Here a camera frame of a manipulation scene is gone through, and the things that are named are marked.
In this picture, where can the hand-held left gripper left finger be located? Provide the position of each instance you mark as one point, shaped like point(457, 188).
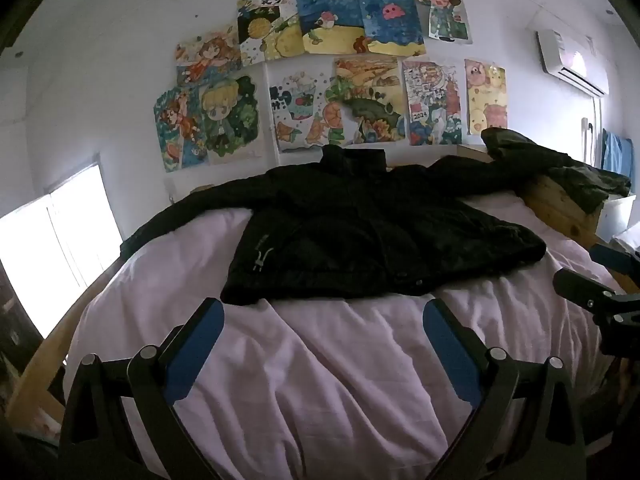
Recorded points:
point(200, 345)

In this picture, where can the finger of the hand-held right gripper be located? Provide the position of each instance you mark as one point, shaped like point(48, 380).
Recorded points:
point(580, 287)
point(617, 259)

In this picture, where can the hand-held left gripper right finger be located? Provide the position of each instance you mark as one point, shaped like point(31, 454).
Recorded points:
point(447, 347)

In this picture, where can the black jacket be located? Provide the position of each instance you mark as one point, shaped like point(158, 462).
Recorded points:
point(360, 230)

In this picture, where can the white storage box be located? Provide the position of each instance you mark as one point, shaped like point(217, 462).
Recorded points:
point(617, 217)

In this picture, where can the blue cloth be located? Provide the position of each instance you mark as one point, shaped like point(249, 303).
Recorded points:
point(617, 155)

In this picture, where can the dark green jacket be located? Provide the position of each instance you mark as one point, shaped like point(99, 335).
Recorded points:
point(560, 165)

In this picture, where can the pink bed blanket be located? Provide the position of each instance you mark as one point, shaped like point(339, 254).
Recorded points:
point(340, 385)

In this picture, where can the bright window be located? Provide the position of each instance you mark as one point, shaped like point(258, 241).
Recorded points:
point(55, 245)

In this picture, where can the dark shelf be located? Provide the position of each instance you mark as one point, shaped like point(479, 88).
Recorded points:
point(20, 340)

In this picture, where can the white air conditioner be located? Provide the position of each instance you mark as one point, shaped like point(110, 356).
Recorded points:
point(570, 62)

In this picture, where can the pink pig chick drawing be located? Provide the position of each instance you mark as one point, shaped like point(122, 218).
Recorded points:
point(486, 97)

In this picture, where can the swimming girl drawing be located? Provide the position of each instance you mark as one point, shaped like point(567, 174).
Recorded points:
point(177, 130)

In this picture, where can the blond character green drawing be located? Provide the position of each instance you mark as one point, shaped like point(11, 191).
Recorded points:
point(230, 117)

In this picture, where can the busy calendar drawing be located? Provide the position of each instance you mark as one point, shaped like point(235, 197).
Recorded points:
point(432, 102)

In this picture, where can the drink cup drawing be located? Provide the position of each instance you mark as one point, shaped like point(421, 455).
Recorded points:
point(300, 110)

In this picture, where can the orange field crocodile drawing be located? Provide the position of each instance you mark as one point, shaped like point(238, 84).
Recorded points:
point(367, 100)

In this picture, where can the orange-haired girl drawing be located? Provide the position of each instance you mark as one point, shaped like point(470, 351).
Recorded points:
point(207, 57)

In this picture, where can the red-haired child drawing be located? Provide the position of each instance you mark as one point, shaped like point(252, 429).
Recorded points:
point(442, 10)

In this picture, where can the yellow moon drawing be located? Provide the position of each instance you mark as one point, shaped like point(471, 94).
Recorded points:
point(267, 30)

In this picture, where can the pink jellyfish painting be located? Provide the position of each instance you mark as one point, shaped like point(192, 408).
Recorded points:
point(395, 22)

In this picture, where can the blue mushroom painting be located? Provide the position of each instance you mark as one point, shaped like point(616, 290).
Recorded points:
point(330, 22)

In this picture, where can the wooden bed frame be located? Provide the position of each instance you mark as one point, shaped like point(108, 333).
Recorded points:
point(560, 205)

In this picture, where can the white wall pipe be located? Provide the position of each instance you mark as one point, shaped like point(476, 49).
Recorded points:
point(586, 135)

